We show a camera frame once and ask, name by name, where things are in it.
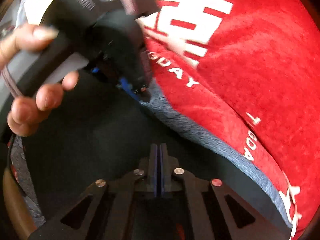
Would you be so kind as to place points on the black pants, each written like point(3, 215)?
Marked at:
point(98, 132)

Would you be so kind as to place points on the blue grey patterned bedsheet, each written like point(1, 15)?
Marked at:
point(216, 159)

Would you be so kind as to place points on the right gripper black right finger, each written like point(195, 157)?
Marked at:
point(214, 210)

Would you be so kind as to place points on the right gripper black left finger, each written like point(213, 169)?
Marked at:
point(104, 209)

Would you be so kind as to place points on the red blanket with white print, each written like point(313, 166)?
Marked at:
point(248, 72)

